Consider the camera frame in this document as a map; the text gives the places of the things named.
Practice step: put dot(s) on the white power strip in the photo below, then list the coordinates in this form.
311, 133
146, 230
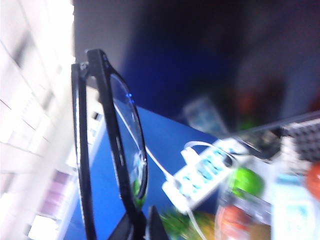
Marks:
200, 172

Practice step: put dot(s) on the white charger plug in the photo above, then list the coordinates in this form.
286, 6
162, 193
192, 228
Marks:
188, 155

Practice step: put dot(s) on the orange fruit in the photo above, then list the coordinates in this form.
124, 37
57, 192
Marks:
314, 182

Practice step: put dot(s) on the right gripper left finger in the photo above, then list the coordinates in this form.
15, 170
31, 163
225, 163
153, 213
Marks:
125, 230

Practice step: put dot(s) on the light blue wipes pack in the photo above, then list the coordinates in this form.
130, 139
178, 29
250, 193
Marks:
292, 215

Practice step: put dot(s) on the black framed glasses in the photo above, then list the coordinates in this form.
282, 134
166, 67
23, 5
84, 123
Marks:
82, 150

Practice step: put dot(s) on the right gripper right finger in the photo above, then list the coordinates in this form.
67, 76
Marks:
156, 227

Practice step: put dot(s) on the small green apple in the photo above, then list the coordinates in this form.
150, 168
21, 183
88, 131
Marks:
247, 182

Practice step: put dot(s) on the clear plastic cup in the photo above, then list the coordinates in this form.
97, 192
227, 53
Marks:
240, 220

